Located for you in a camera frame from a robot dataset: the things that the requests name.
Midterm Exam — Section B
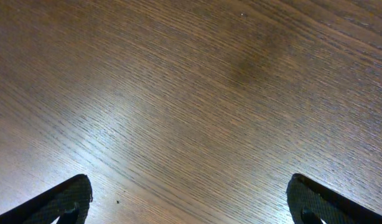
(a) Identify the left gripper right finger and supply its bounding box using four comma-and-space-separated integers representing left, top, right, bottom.
286, 174, 382, 224

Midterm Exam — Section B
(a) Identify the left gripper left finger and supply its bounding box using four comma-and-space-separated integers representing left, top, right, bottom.
0, 174, 93, 224

